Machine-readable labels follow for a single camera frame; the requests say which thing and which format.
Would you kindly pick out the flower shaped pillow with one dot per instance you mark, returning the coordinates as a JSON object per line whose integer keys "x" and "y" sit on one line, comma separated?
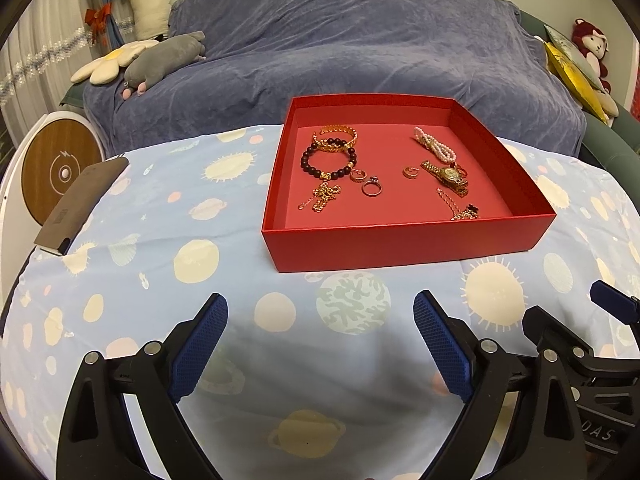
{"x": 105, "y": 62}

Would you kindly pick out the white sheer curtain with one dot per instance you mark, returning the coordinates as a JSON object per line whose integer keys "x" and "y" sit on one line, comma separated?
{"x": 30, "y": 60}

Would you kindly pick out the cream cushion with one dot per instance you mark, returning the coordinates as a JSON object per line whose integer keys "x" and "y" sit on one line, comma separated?
{"x": 606, "y": 102}

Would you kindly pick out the brown notebook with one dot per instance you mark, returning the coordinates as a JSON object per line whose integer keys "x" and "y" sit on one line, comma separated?
{"x": 75, "y": 200}

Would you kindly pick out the gold wristwatch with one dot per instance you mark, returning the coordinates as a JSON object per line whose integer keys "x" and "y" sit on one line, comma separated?
{"x": 450, "y": 175}

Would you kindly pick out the grey plush animal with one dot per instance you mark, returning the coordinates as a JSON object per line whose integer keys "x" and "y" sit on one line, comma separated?
{"x": 160, "y": 57}

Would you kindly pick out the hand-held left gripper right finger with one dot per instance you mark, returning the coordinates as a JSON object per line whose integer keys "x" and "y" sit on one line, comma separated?
{"x": 442, "y": 345}

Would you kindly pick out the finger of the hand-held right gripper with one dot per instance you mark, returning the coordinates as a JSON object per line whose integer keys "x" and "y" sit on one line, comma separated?
{"x": 542, "y": 325}
{"x": 612, "y": 300}

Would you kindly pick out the red cardboard box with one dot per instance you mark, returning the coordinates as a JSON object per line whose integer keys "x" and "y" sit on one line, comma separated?
{"x": 390, "y": 245}

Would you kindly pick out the red monkey plush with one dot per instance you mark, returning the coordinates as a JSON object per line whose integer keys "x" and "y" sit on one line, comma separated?
{"x": 590, "y": 40}

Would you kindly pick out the white plush toy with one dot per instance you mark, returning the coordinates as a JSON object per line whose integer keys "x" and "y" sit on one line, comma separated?
{"x": 150, "y": 5}

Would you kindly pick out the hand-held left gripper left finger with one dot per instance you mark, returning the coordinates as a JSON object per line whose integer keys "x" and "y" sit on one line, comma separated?
{"x": 197, "y": 345}

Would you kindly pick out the yellow cushion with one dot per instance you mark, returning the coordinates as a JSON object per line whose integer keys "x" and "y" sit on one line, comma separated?
{"x": 570, "y": 75}

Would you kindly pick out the red bow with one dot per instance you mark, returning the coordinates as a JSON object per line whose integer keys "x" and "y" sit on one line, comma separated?
{"x": 97, "y": 17}

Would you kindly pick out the blue blanket covered sofa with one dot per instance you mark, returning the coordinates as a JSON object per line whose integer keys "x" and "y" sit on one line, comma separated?
{"x": 325, "y": 35}

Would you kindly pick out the round white wood-top table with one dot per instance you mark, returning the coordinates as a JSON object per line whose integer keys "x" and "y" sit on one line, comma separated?
{"x": 65, "y": 160}

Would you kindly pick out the silver green cushion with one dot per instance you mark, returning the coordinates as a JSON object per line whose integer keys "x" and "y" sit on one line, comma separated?
{"x": 565, "y": 42}

